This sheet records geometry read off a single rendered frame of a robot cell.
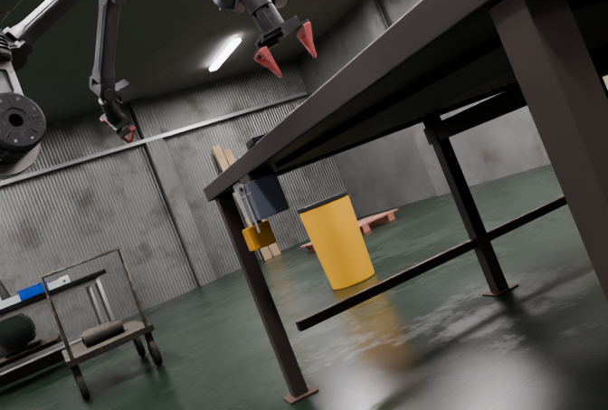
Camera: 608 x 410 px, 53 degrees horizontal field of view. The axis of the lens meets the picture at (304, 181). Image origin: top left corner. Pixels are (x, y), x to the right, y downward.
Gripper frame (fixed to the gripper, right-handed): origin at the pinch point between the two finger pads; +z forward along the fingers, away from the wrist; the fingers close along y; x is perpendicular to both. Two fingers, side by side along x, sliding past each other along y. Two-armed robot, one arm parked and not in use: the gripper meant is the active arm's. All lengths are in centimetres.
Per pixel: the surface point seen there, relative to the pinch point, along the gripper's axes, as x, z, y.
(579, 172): 72, 38, 6
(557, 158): 70, 36, 6
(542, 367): -32, 109, -26
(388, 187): -865, 138, -350
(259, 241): -71, 34, 18
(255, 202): -51, 22, 16
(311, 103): 12.5, 10.4, 6.7
